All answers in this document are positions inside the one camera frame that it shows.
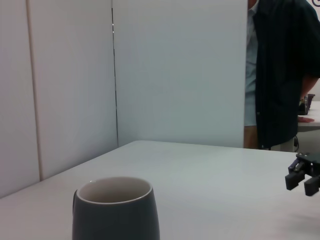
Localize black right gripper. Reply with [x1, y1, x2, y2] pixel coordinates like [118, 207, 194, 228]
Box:
[284, 152, 320, 197]

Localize grey ceramic cup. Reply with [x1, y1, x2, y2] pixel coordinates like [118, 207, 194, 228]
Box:
[72, 176, 161, 240]

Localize person's bare forearm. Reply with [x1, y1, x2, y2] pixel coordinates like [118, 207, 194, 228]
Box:
[299, 75, 320, 101]

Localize person's hand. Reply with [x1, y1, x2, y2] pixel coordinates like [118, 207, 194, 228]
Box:
[297, 115, 315, 124]

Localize white side table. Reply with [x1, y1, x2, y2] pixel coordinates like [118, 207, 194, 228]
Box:
[297, 101, 320, 131]

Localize person in dark shirt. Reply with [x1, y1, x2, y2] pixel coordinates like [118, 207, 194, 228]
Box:
[243, 0, 320, 151]

